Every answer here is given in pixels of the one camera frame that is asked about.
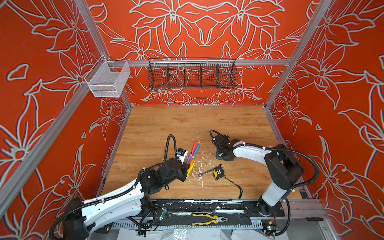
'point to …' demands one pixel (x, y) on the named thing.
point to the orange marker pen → (192, 161)
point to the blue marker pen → (196, 151)
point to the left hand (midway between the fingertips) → (189, 164)
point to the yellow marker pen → (190, 170)
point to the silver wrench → (220, 165)
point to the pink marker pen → (194, 148)
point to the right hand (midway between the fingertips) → (219, 155)
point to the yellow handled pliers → (217, 219)
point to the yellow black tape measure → (218, 173)
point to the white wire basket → (106, 78)
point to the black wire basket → (186, 73)
